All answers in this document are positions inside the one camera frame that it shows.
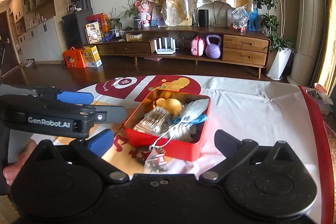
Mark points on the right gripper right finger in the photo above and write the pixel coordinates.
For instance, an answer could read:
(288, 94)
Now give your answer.
(237, 152)

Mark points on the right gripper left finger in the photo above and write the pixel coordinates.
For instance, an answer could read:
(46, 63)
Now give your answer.
(88, 153)

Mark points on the blue plastic item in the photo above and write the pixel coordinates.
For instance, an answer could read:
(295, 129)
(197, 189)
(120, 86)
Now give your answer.
(253, 22)

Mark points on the cotton swab pack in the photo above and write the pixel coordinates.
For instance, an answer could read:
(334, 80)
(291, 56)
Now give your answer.
(153, 121)

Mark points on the white face mask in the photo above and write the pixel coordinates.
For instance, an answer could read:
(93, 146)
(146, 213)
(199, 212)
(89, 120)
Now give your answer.
(191, 110)

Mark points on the printed white tablecloth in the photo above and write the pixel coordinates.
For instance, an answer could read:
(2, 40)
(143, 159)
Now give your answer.
(289, 179)

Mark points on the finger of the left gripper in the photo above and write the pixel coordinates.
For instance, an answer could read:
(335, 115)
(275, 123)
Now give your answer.
(109, 114)
(80, 98)

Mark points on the pyramid tea bag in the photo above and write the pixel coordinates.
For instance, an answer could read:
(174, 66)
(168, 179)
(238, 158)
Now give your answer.
(156, 162)

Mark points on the wooden wall shelf unit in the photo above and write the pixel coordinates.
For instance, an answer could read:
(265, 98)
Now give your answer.
(36, 30)

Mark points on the yellow carton box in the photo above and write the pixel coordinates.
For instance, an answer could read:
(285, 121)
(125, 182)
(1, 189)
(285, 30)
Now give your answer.
(91, 57)

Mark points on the black smart speaker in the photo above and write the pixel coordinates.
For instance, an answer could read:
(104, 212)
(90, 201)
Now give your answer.
(203, 18)

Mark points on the white wifi router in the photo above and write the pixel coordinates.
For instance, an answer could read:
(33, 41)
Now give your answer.
(164, 46)

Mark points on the potted green tree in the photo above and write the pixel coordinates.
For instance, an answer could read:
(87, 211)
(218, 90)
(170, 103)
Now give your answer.
(273, 25)

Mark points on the wooden TV cabinet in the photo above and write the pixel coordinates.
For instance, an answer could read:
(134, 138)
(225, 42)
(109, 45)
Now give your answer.
(247, 49)

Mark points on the snack box on cabinet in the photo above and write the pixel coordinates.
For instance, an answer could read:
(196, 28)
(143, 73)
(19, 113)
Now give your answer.
(93, 32)

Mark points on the person left hand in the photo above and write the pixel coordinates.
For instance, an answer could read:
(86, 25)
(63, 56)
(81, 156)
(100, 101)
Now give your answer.
(10, 172)

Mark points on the purple kettlebell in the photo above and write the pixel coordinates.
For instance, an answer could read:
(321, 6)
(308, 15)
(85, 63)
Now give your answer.
(213, 50)

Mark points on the white lace cloth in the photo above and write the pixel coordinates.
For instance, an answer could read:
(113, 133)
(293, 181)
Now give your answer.
(182, 132)

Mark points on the red metal tin box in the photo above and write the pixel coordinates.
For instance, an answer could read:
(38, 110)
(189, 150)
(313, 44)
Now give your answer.
(175, 148)

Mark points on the yellow rubber chicken toy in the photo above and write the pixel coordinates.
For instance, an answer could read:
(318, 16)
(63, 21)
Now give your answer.
(172, 105)

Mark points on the orange gift box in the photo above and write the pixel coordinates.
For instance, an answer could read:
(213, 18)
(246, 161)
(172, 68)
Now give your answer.
(74, 58)

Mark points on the white standing air conditioner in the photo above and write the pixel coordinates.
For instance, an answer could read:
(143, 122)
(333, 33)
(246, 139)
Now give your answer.
(309, 41)

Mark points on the blue nitrile glove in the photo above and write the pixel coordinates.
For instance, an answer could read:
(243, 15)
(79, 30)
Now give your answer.
(200, 119)

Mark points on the clear plastic bag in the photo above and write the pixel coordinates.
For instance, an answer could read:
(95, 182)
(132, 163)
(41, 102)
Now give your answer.
(239, 19)

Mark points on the yellow curtain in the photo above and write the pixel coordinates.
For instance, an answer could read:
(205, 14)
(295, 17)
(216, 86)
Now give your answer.
(326, 65)

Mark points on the pink plush doll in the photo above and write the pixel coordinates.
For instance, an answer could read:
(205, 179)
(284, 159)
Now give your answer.
(143, 7)

